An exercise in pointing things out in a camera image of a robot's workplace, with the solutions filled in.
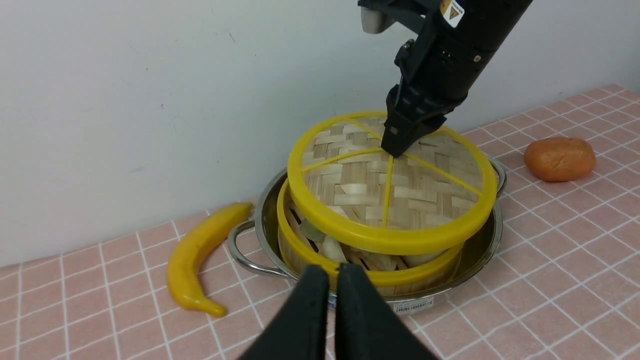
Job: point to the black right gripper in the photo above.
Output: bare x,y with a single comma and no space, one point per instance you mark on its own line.
455,40

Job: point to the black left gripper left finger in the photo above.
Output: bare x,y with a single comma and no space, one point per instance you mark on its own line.
298,330

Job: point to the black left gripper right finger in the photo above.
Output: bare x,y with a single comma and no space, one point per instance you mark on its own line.
366,328

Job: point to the yellow bamboo steamer basket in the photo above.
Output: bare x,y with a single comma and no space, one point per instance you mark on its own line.
301,244

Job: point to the yellow woven steamer lid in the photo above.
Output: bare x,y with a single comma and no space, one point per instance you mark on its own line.
436,195

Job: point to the stainless steel pot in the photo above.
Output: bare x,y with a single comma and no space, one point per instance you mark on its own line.
475,255

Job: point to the yellow banana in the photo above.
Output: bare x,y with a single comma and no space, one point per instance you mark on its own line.
190,253

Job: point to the orange brown potato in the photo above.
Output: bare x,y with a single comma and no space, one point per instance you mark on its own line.
560,159

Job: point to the pink checkered tablecloth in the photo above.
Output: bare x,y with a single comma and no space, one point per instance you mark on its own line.
563,285

